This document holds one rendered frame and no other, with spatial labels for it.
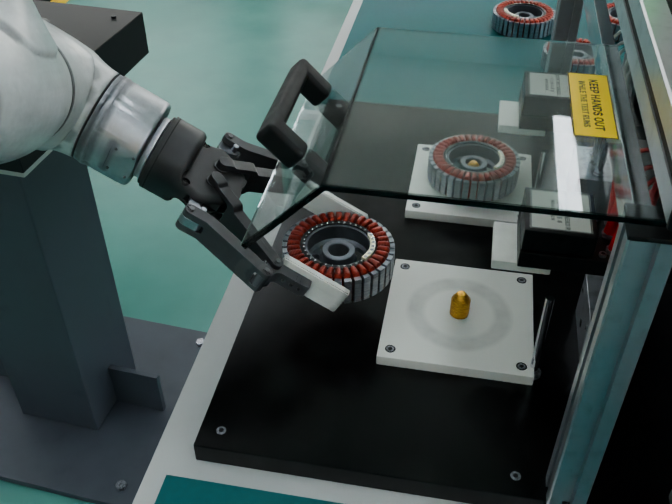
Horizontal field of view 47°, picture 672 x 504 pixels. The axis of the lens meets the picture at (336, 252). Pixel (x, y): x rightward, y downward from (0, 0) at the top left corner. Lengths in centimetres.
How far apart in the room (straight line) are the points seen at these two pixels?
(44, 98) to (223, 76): 243
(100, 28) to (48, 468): 87
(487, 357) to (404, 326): 9
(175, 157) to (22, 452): 112
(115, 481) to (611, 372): 123
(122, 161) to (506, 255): 36
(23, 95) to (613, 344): 42
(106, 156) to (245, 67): 236
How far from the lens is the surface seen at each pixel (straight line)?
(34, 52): 59
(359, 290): 74
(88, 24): 137
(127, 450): 169
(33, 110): 58
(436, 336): 78
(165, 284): 205
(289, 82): 60
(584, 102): 59
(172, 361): 183
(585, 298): 80
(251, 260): 69
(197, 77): 302
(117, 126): 72
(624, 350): 55
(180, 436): 75
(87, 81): 72
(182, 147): 72
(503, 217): 94
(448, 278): 85
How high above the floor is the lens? 134
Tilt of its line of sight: 39 degrees down
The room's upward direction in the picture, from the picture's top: straight up
